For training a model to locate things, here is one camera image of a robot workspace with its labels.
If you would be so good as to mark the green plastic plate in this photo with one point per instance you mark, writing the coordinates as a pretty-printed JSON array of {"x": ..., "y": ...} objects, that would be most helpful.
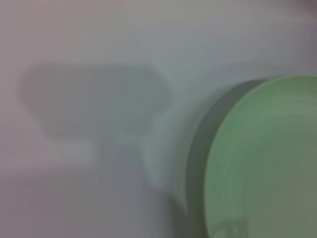
[{"x": 267, "y": 153}]

